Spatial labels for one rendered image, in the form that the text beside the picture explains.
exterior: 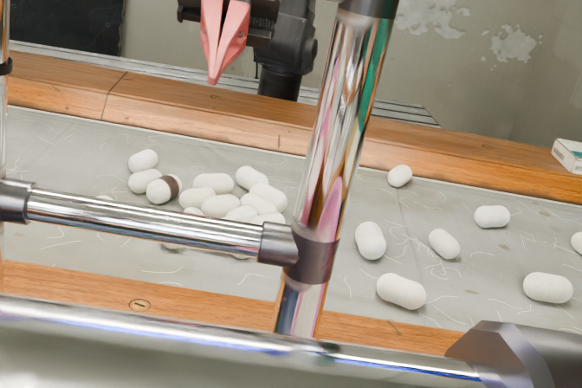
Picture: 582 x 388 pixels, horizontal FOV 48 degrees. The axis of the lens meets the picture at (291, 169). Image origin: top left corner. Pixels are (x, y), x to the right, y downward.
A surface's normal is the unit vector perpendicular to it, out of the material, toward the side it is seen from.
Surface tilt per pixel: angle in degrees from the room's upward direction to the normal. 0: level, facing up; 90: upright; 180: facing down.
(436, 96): 90
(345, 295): 0
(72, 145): 0
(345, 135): 90
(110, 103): 45
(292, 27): 71
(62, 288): 0
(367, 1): 90
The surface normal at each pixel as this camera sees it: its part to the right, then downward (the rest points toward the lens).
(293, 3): -0.25, 0.00
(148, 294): 0.18, -0.91
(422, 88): 0.09, 0.40
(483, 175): 0.13, -0.36
